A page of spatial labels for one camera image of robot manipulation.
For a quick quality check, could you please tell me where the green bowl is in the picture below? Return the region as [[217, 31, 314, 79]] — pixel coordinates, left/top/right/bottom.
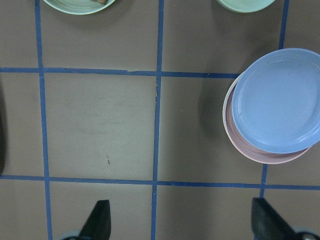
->
[[217, 0, 275, 13]]

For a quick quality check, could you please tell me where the green plate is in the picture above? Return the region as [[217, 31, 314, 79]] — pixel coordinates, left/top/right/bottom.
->
[[44, 0, 115, 15]]

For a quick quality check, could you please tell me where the bread slice on plate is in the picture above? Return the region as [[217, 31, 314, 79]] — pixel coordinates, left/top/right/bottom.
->
[[92, 0, 107, 5]]

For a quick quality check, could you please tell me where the pink plate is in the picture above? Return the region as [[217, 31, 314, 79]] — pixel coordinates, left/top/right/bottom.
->
[[225, 87, 311, 165]]

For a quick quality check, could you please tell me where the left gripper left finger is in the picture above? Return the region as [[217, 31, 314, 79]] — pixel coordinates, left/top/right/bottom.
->
[[77, 200, 111, 240]]

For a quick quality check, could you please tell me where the cream plate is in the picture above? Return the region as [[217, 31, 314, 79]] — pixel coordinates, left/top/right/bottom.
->
[[222, 74, 242, 131]]

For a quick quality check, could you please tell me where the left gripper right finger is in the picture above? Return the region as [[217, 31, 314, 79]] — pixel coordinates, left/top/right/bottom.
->
[[251, 197, 320, 240]]

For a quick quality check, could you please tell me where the blue plate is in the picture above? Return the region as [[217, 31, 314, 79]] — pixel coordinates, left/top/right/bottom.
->
[[231, 48, 320, 154]]

